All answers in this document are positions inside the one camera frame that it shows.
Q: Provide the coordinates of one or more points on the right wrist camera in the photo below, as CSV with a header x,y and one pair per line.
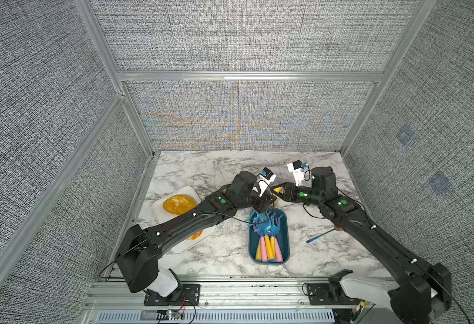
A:
x,y
298,169

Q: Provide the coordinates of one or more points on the teal storage box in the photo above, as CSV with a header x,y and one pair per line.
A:
x,y
268,242

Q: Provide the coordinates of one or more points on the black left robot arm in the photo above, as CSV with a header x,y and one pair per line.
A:
x,y
140,250

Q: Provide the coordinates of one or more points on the blue pen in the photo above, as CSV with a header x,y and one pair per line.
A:
x,y
319,236

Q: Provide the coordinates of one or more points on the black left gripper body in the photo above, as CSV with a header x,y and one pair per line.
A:
x,y
252,200

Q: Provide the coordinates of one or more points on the white rectangular plate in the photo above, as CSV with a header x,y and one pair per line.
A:
x,y
162,216

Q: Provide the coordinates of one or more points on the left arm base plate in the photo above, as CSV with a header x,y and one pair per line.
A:
x,y
186,293

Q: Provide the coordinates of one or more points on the purple rake pink handle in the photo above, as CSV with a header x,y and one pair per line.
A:
x,y
260,233
278,254

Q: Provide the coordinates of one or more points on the glazed ring donut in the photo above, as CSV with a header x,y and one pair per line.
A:
x,y
195,236

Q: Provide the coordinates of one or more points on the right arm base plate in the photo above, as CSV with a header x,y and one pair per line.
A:
x,y
319,294

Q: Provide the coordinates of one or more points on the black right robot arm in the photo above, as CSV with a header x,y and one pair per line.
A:
x,y
422,293

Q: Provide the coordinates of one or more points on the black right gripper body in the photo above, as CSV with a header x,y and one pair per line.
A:
x,y
306,196

